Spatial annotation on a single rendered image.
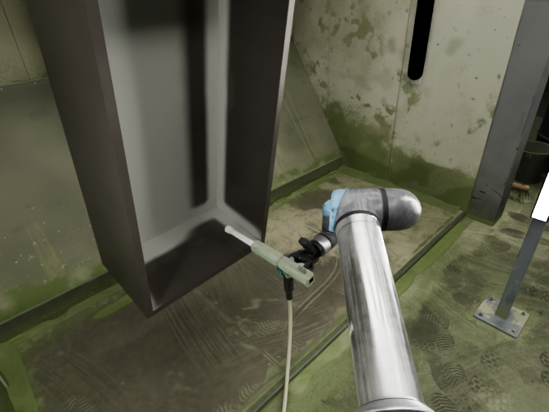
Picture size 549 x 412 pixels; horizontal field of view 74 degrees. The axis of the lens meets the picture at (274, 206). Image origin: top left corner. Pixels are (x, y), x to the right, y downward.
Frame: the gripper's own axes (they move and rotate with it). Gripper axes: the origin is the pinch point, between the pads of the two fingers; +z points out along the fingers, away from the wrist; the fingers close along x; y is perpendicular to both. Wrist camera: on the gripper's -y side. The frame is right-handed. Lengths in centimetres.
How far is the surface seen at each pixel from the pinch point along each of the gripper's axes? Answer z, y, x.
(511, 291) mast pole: -82, 35, -68
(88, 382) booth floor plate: 73, 43, 52
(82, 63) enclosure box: 41, -87, 18
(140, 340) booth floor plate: 47, 45, 55
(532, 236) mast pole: -85, 3, -67
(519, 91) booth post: -171, -28, -31
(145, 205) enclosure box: 23, -21, 56
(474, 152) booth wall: -169, 14, -17
